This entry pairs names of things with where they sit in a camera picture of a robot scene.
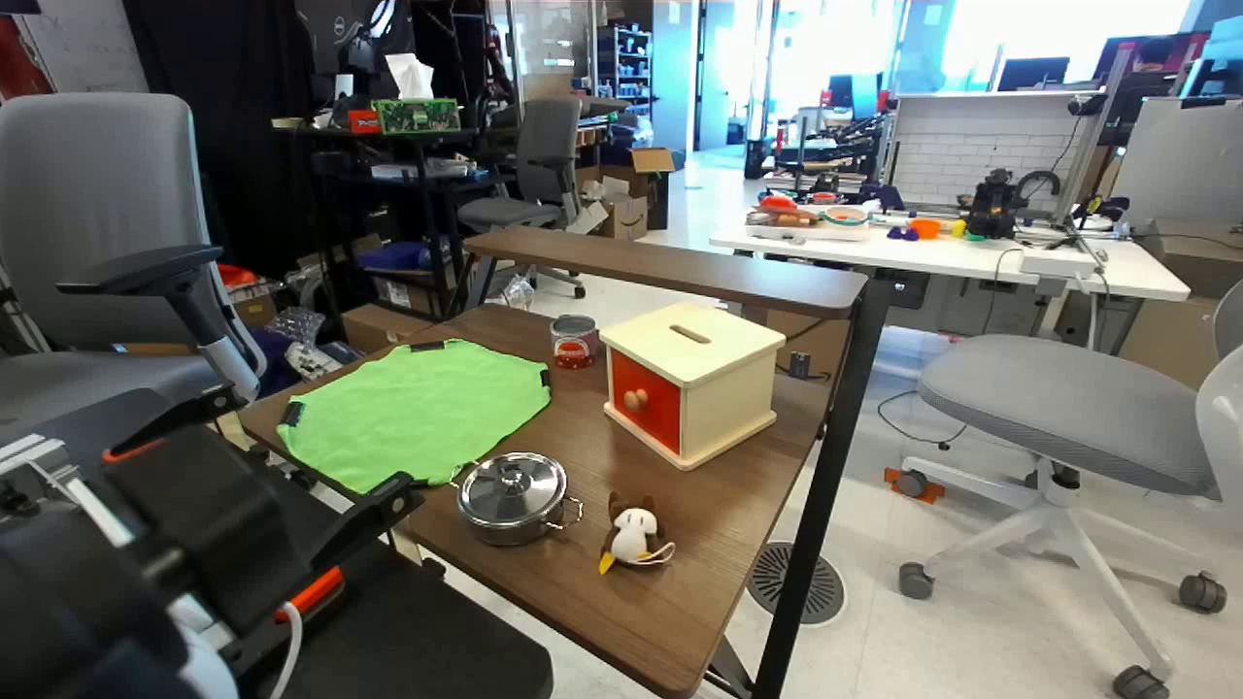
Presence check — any wooden box with red drawer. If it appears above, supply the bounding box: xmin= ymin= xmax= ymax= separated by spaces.
xmin=602 ymin=302 xmax=786 ymax=469

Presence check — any small red cup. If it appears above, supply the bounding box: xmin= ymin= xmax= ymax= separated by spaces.
xmin=552 ymin=316 xmax=599 ymax=368

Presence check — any white plush bird toy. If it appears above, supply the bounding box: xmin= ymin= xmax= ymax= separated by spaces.
xmin=599 ymin=509 xmax=676 ymax=573

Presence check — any small steel pot with lid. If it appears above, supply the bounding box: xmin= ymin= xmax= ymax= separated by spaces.
xmin=454 ymin=452 xmax=588 ymax=546

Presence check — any brown wooden table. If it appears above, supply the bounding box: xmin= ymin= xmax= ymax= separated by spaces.
xmin=238 ymin=226 xmax=899 ymax=699

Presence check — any green cloth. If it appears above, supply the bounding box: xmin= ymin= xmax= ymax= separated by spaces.
xmin=276 ymin=339 xmax=552 ymax=492

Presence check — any grey background office chair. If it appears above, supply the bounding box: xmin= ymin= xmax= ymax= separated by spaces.
xmin=454 ymin=93 xmax=592 ymax=302

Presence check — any black shelving cart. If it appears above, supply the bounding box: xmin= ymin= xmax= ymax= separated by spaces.
xmin=276 ymin=96 xmax=483 ymax=320

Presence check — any white desk in background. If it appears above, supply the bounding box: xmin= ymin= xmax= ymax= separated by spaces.
xmin=719 ymin=204 xmax=1187 ymax=302

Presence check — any grey office chair right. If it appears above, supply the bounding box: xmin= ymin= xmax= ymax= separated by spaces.
xmin=892 ymin=285 xmax=1243 ymax=699

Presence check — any grey office chair left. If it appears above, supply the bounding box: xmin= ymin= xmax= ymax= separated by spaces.
xmin=0 ymin=93 xmax=269 ymax=443

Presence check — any black equipment foreground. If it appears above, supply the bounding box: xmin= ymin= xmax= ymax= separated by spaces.
xmin=0 ymin=426 xmax=552 ymax=699

